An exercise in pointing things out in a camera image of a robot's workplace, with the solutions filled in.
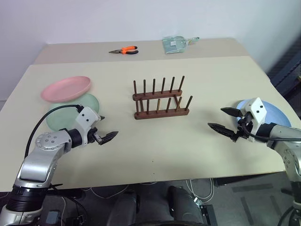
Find orange handled pliers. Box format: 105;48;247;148
108;45;139;56

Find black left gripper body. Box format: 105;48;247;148
86;127;102;145

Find dark rounded shape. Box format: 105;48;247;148
105;190;141;226
166;185;206;226

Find brown wooden plate rack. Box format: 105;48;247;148
132;75;193;121

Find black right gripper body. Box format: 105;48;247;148
231;112;254;143

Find black ribbed fixture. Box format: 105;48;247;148
268;35;301;97

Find blue plate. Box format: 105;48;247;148
232;99;292;129

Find pink plate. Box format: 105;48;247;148
40;75;92;103

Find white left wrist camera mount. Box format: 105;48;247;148
75;106;100;144

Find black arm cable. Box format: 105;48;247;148
241;121;301;142
24;104;83;159

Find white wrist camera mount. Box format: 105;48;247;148
75;106;100;144
242;97;268;143

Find green plate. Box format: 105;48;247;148
46;93;100;132

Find black table frame bar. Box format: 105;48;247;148
213;171;288;187

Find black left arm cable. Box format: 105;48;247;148
24;104;83;159

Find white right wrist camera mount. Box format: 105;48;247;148
242;97;268;143

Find white floor cable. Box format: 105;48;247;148
90;181;158;200
185;178;215;202

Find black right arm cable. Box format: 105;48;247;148
241;121;301;142

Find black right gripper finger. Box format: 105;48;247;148
207;122;236;140
221;107;243;118

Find clear green dustpan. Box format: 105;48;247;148
161;35;200;55

